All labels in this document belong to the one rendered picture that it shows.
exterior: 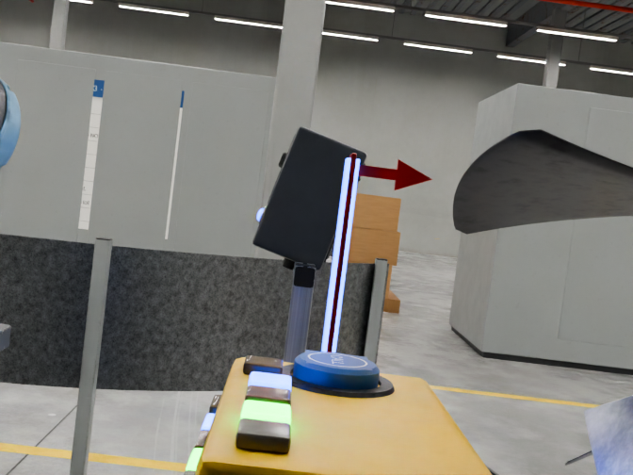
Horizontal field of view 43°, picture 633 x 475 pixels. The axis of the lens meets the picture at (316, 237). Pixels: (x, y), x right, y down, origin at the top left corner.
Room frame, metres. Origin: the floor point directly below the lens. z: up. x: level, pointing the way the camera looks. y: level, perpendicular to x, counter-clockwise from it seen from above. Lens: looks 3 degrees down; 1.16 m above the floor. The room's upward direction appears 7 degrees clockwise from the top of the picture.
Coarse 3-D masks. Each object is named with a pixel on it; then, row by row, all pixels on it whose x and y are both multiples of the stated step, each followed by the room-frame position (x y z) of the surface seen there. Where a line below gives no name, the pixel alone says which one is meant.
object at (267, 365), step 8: (248, 360) 0.37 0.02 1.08; (256, 360) 0.37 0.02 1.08; (264, 360) 0.37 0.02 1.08; (272, 360) 0.37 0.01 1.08; (280, 360) 0.38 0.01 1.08; (248, 368) 0.36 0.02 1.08; (256, 368) 0.36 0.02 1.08; (264, 368) 0.36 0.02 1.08; (272, 368) 0.36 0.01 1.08; (280, 368) 0.36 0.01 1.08
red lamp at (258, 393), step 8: (248, 392) 0.31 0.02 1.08; (256, 392) 0.31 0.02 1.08; (264, 392) 0.31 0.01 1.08; (272, 392) 0.32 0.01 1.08; (280, 392) 0.32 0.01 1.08; (288, 392) 0.32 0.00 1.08; (256, 400) 0.31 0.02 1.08; (264, 400) 0.31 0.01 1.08; (272, 400) 0.31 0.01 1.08; (280, 400) 0.31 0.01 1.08; (288, 400) 0.31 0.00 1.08
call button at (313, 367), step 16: (304, 352) 0.38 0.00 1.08; (320, 352) 0.39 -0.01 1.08; (336, 352) 0.39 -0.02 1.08; (304, 368) 0.36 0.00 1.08; (320, 368) 0.36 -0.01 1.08; (336, 368) 0.36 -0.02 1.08; (352, 368) 0.36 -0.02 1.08; (368, 368) 0.36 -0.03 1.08; (320, 384) 0.36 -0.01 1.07; (336, 384) 0.35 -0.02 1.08; (352, 384) 0.36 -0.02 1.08; (368, 384) 0.36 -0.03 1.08
